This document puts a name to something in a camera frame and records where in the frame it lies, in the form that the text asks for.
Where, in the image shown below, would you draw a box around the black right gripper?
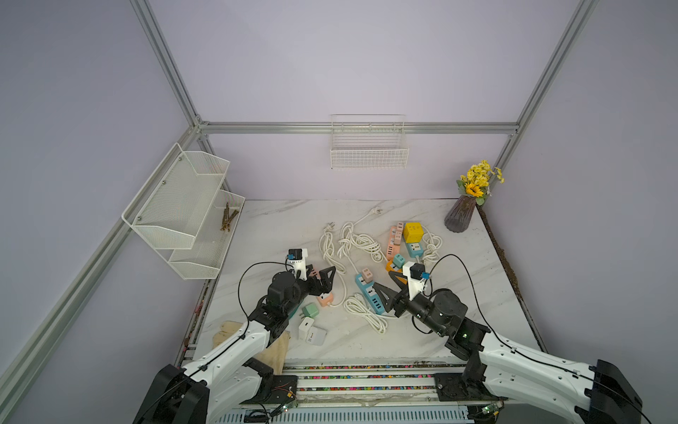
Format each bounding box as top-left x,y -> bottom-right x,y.
374,270 -> 447,336

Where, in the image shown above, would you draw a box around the green plug adapter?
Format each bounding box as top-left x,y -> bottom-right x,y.
302,303 -> 320,319

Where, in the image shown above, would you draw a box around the white USB charger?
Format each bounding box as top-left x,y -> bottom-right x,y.
298,317 -> 315,341

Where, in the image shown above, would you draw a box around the pink plug adapter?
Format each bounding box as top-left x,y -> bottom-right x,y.
317,293 -> 335,307

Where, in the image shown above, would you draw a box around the grey white plug adapter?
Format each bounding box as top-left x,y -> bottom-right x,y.
305,326 -> 328,346

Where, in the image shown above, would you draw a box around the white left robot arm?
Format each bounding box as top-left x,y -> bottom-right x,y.
133,267 -> 337,423

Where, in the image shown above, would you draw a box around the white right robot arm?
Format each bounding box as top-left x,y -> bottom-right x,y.
374,284 -> 646,423

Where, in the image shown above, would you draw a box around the teal plug adapter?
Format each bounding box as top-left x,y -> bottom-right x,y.
391,254 -> 406,269

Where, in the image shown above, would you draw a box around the yellow cube socket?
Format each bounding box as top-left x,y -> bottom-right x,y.
403,222 -> 424,244

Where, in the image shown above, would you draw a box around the beige cloth glove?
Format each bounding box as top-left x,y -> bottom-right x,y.
211,320 -> 291,376

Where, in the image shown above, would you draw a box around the teal power strip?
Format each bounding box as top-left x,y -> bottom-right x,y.
406,242 -> 424,258

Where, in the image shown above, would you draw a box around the pink power strip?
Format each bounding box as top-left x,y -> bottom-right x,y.
386,222 -> 404,261

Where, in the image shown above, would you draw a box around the purple ribbed glass vase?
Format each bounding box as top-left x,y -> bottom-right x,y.
444,195 -> 477,233

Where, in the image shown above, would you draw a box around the brown sticks on shelf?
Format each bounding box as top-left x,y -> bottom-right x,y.
221,202 -> 240,232

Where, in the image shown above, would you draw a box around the white mesh two-tier shelf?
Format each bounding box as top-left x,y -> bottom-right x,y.
121,144 -> 245,280

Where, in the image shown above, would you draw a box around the yellow artificial flower bouquet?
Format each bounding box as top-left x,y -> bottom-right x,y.
457,160 -> 505,206

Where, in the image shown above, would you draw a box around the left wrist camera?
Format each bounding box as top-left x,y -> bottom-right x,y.
286,248 -> 308,281

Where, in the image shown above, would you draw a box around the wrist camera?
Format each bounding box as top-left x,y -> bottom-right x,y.
402,261 -> 429,300
286,248 -> 308,281

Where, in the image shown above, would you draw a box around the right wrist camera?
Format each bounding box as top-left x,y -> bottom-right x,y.
402,261 -> 429,300

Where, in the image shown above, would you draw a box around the white cable with plug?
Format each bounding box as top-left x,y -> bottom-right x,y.
319,222 -> 351,308

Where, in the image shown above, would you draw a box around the white coiled cable right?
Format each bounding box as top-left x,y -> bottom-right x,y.
420,230 -> 443,268

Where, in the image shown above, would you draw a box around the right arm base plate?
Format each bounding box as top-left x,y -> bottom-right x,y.
433,373 -> 505,402

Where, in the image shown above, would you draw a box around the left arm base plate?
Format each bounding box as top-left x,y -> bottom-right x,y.
244,375 -> 298,405

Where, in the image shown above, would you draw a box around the white wire wall basket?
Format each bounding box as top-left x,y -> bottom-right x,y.
330,114 -> 410,170

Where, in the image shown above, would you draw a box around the aluminium frame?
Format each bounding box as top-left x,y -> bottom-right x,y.
1,1 -> 584,423

